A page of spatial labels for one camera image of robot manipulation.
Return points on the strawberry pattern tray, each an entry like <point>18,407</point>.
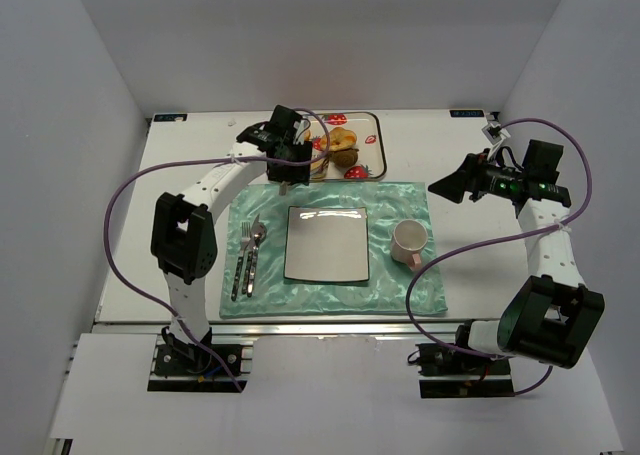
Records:
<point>371,164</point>

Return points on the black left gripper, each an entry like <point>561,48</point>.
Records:
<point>288,173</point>

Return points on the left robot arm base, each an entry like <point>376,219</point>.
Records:
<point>185,368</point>

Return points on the white square plate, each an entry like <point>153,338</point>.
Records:
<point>327,245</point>

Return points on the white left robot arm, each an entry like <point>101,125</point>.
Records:
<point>183,235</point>

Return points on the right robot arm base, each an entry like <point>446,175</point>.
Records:
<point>446,374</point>

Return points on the silver fork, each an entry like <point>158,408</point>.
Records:
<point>244,243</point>

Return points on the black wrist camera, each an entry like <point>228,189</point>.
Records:
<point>287,120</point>
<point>541,161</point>

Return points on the aluminium table edge rail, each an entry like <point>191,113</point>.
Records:
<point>255,329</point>

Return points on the brown chocolate croissant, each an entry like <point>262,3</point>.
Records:
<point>345,158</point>

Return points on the green satin placemat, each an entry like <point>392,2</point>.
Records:
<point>386,292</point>

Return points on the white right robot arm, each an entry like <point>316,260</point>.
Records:
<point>554,314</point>

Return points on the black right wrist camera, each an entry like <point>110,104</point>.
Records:
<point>541,161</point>

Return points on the silver spoon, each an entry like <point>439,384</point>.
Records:
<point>258,234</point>

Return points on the pink ceramic mug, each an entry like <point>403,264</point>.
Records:
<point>409,238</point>

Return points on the golden round pastry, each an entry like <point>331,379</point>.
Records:
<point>339,139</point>

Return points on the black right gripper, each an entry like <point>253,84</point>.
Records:
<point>473,176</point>

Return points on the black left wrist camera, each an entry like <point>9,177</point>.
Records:
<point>287,120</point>

